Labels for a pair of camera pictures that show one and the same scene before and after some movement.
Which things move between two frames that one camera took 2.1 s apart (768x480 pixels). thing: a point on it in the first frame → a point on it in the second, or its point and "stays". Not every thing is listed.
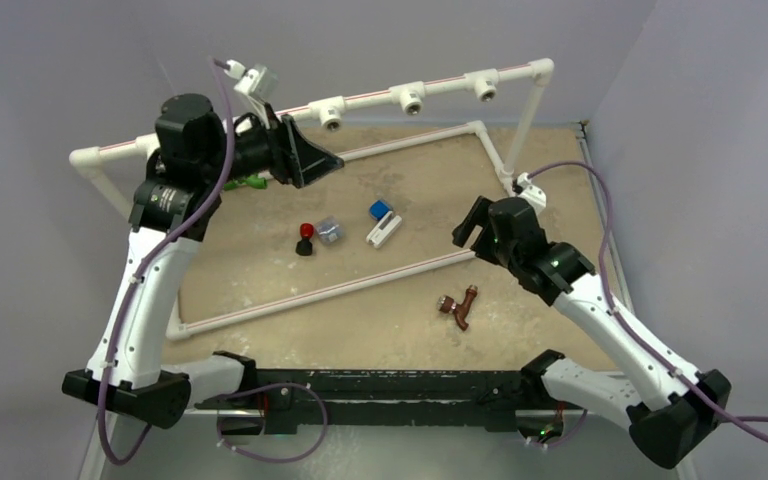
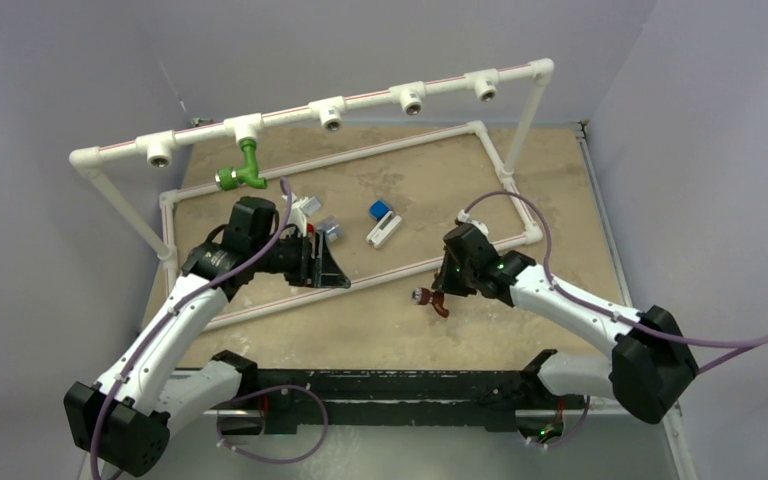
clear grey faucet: [330, 230] stays
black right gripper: [477, 217] → [446, 284]
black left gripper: [292, 157] → [317, 269]
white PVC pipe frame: [330, 114] stays
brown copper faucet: [447, 304] → [422, 296]
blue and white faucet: [387, 225] stays
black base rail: [497, 399] stays
